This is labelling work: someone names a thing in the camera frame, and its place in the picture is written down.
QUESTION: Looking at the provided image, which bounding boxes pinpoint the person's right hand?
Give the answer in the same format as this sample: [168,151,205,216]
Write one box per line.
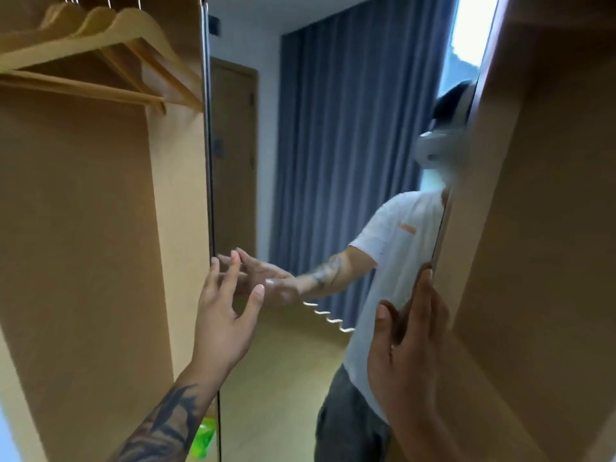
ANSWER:
[367,269,451,431]

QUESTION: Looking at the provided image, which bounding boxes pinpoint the person's left hand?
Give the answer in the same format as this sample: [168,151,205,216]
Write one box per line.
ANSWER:
[192,250,266,383]

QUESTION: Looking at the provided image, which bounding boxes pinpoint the pull-out wardrobe mirror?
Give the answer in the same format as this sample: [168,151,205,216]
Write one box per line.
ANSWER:
[200,0,504,462]

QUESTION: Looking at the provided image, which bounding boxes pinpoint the person's left forearm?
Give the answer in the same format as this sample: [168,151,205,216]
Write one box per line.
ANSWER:
[108,365,227,462]

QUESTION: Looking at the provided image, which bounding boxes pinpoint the light wooden wardrobe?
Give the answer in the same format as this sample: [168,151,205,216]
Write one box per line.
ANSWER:
[0,0,616,462]

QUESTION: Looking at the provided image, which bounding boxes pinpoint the green tissue packet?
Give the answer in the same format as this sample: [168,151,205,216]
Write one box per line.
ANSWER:
[190,417,218,460]

